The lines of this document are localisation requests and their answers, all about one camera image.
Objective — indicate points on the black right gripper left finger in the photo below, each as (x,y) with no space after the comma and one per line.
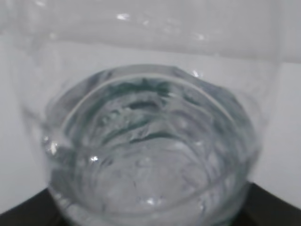
(40,210)

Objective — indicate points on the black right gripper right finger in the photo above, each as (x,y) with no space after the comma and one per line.
(261,208)

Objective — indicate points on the clear water bottle green label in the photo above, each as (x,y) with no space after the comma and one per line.
(145,112)

